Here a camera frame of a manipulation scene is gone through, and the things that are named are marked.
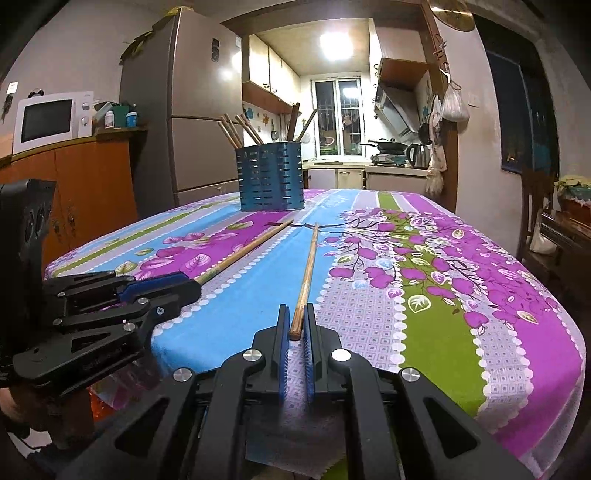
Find floral striped tablecloth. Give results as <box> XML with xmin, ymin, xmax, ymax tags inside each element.
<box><xmin>44</xmin><ymin>187</ymin><xmax>587</xmax><ymax>480</ymax></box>

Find bunch of wooden chopsticks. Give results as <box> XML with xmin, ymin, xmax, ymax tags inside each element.
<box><xmin>218</xmin><ymin>102</ymin><xmax>318</xmax><ymax>149</ymax></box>

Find blue slotted utensil holder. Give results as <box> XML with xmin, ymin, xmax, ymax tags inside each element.
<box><xmin>235</xmin><ymin>142</ymin><xmax>305</xmax><ymax>213</ymax></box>

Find round gold wall clock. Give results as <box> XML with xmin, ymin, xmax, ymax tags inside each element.
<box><xmin>429</xmin><ymin>0</ymin><xmax>474</xmax><ymax>31</ymax></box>

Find person's left hand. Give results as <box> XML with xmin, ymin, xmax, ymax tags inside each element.
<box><xmin>0</xmin><ymin>387</ymin><xmax>95</xmax><ymax>450</ymax></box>

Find wall cabinet above hood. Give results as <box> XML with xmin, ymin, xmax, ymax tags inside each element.
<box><xmin>369</xmin><ymin>21</ymin><xmax>430</xmax><ymax>90</ymax></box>

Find hanging clear plastic bag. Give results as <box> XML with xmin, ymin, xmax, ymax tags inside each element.
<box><xmin>441</xmin><ymin>83</ymin><xmax>471</xmax><ymax>123</ymax></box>

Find wall cabinets beside fridge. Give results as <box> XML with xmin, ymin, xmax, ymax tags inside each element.
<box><xmin>242</xmin><ymin>34</ymin><xmax>301</xmax><ymax>114</ymax></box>

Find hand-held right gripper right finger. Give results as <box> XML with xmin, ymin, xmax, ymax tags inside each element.
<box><xmin>302</xmin><ymin>302</ymin><xmax>539</xmax><ymax>480</ymax></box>

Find orange wooden cabinet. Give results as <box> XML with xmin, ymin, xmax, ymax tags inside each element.
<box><xmin>0</xmin><ymin>127</ymin><xmax>148</xmax><ymax>287</ymax></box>

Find steel electric kettle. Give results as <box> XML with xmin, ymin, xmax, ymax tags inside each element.
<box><xmin>406</xmin><ymin>143</ymin><xmax>429</xmax><ymax>169</ymax></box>

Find white microwave oven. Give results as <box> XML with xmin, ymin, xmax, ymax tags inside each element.
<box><xmin>12</xmin><ymin>91</ymin><xmax>94</xmax><ymax>155</ymax></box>

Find silver refrigerator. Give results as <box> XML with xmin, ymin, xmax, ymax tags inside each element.
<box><xmin>119</xmin><ymin>7</ymin><xmax>243</xmax><ymax>222</ymax></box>

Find long brown chopstick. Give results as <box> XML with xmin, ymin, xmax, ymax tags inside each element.
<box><xmin>193</xmin><ymin>220</ymin><xmax>295</xmax><ymax>285</ymax></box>
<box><xmin>288</xmin><ymin>222</ymin><xmax>320</xmax><ymax>342</ymax></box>

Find hanging beige bag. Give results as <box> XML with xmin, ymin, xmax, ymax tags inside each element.
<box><xmin>425</xmin><ymin>143</ymin><xmax>448</xmax><ymax>197</ymax></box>

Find kitchen ceiling light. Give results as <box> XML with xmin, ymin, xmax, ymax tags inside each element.
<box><xmin>321</xmin><ymin>32</ymin><xmax>354</xmax><ymax>61</ymax></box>

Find wooden side table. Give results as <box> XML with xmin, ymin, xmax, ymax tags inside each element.
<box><xmin>538</xmin><ymin>208</ymin><xmax>591</xmax><ymax>287</ymax></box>

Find dark room window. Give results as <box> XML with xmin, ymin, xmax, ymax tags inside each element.
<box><xmin>485</xmin><ymin>46</ymin><xmax>561</xmax><ymax>176</ymax></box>

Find steel range hood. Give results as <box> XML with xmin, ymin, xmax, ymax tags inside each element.
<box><xmin>373</xmin><ymin>85</ymin><xmax>421</xmax><ymax>139</ymax></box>

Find barred kitchen window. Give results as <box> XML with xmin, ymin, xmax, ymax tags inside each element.
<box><xmin>314</xmin><ymin>78</ymin><xmax>363</xmax><ymax>158</ymax></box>

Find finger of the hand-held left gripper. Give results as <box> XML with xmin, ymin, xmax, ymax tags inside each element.
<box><xmin>42</xmin><ymin>270</ymin><xmax>189</xmax><ymax>309</ymax></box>
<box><xmin>11</xmin><ymin>279</ymin><xmax>202</xmax><ymax>398</ymax></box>

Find white bag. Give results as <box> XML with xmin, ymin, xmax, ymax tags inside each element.
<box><xmin>529</xmin><ymin>231</ymin><xmax>558</xmax><ymax>256</ymax></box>

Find pot with yellow cloth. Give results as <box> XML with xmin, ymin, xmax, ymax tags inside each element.
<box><xmin>554</xmin><ymin>174</ymin><xmax>591</xmax><ymax>227</ymax></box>

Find black wok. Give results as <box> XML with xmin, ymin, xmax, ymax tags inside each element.
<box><xmin>360</xmin><ymin>138</ymin><xmax>409</xmax><ymax>155</ymax></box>

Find dark wooden chair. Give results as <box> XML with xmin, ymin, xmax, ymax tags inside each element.
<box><xmin>519</xmin><ymin>168</ymin><xmax>561</xmax><ymax>278</ymax></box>

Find beige kitchen base cabinets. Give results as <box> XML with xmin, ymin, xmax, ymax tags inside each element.
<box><xmin>305</xmin><ymin>159</ymin><xmax>428</xmax><ymax>192</ymax></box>

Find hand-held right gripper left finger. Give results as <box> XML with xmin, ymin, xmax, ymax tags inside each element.
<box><xmin>55</xmin><ymin>302</ymin><xmax>291</xmax><ymax>480</ymax></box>

